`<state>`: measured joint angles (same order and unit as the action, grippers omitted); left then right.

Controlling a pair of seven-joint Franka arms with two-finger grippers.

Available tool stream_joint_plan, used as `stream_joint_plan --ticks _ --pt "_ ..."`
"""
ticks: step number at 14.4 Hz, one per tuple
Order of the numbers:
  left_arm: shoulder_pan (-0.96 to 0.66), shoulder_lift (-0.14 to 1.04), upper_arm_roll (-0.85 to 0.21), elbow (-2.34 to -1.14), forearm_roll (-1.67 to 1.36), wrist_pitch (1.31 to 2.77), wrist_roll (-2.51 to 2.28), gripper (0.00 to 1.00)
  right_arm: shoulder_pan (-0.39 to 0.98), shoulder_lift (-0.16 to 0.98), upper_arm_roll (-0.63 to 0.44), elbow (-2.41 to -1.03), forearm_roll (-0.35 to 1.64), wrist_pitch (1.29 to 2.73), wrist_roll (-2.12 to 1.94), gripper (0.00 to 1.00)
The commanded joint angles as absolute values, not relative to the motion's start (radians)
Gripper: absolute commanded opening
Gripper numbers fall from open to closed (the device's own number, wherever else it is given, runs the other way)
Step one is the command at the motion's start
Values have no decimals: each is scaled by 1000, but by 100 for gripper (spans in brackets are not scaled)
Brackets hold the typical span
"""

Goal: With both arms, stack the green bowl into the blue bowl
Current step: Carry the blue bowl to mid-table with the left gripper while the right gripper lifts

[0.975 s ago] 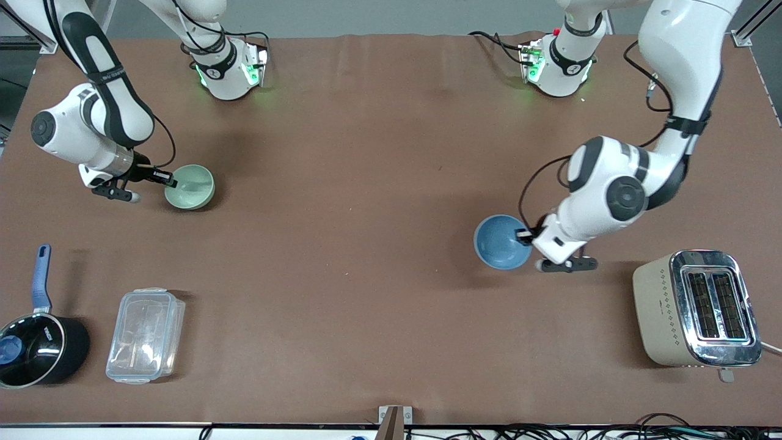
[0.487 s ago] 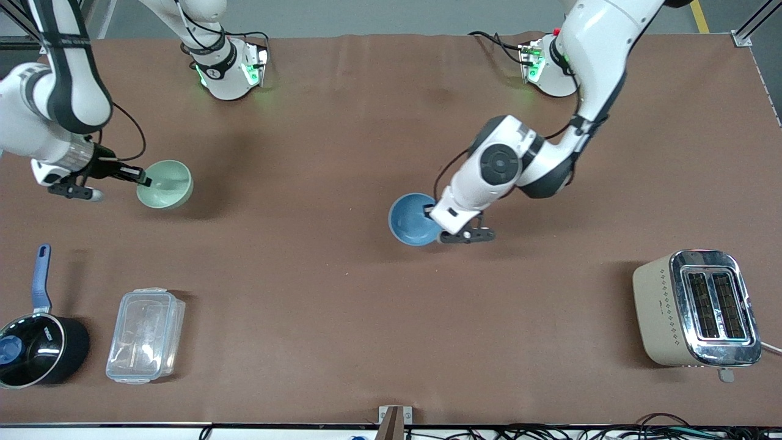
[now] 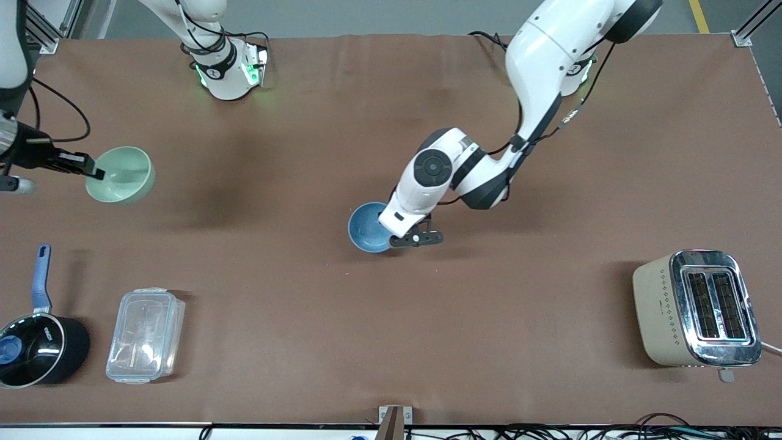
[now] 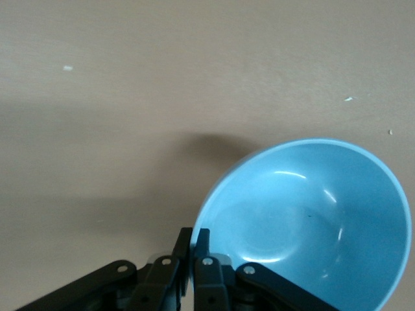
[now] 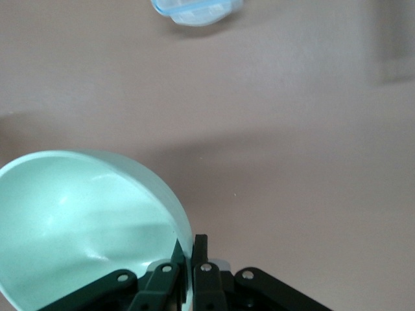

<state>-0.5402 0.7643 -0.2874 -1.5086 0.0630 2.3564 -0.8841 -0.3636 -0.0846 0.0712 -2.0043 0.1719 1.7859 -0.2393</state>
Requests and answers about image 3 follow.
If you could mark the aluminium frame profile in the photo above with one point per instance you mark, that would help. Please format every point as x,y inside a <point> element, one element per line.
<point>46,27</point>
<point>754,24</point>

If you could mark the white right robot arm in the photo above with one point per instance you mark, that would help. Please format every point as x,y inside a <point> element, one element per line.
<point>223,73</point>

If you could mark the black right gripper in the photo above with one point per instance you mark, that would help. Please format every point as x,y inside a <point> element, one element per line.
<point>32,154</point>

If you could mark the green ceramic bowl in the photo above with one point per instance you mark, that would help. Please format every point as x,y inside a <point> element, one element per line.
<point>125,177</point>

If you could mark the metal table edge bracket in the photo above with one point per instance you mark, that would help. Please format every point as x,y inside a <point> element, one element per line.
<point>383,415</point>

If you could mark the beige chrome two-slot toaster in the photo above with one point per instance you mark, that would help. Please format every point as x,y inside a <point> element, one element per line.
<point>690,308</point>

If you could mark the glass lid with blue knob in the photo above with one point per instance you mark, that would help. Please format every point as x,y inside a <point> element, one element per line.
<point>27,351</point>

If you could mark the clear plastic food container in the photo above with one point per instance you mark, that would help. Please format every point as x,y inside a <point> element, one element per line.
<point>145,335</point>

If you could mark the blue ceramic bowl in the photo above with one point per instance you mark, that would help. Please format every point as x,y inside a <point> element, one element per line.
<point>365,229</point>

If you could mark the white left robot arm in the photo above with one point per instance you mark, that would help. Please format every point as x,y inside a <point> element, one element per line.
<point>544,67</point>

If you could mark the brown table mat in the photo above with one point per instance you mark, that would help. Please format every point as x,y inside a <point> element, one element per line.
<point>391,305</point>

